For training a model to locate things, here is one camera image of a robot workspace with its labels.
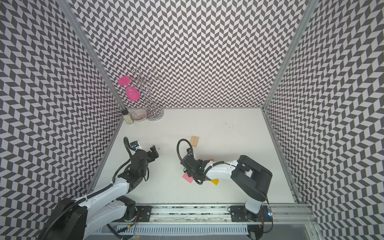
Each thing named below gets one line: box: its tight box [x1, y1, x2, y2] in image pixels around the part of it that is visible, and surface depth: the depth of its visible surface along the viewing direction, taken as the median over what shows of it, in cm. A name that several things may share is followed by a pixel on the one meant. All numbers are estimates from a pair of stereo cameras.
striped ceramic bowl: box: [131, 109, 147, 122], surface depth 114 cm
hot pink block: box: [182, 173, 194, 184], surface depth 85 cm
